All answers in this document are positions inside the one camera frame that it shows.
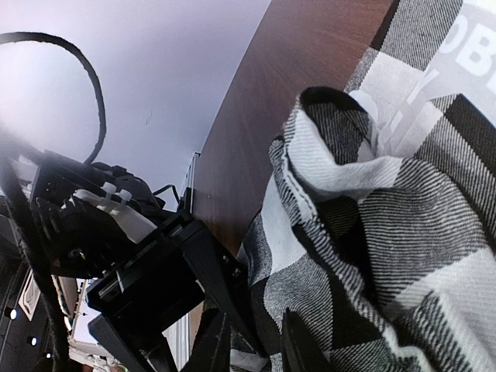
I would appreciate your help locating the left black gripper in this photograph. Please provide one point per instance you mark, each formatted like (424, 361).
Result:
(141, 288)

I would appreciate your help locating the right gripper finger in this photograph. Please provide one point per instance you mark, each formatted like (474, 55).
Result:
(300, 352)

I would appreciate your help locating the black white plaid shirt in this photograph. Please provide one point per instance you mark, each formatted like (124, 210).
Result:
(378, 223)

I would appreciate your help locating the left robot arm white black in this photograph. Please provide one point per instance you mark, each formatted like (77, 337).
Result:
(44, 317)

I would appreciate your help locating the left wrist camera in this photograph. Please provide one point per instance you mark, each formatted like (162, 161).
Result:
(136, 226)

